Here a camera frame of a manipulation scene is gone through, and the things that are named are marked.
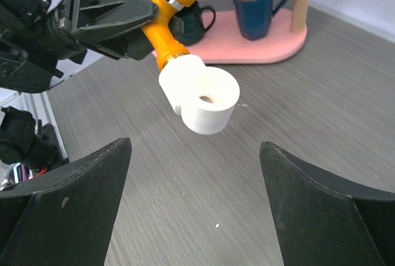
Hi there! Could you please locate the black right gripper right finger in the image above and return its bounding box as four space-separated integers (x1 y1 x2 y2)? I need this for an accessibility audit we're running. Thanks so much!
259 142 394 266

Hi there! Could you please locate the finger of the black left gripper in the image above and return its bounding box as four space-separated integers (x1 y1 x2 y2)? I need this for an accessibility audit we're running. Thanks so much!
69 0 158 36
86 15 185 62

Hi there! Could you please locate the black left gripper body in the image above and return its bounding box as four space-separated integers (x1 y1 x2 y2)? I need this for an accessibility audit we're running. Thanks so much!
30 0 88 62

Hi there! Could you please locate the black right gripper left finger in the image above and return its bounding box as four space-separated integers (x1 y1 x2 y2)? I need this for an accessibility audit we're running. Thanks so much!
1 138 132 265

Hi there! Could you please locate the orange faucet with chrome knob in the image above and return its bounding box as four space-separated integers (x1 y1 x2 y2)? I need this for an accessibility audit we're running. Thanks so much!
142 0 196 70

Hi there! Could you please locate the white PVC elbow fitting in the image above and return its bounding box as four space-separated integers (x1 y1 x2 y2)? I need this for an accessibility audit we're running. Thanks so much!
159 54 240 135

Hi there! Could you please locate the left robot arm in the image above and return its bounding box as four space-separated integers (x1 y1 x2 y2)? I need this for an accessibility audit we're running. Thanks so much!
1 0 159 94

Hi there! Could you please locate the black mug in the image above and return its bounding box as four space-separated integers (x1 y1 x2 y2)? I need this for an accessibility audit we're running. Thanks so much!
175 1 217 46

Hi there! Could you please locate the dark blue mug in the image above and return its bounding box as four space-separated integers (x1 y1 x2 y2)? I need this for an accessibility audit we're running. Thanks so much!
233 0 287 41

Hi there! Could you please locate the pink three-tier shelf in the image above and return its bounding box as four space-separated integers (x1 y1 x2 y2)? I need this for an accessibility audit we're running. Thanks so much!
135 0 313 65

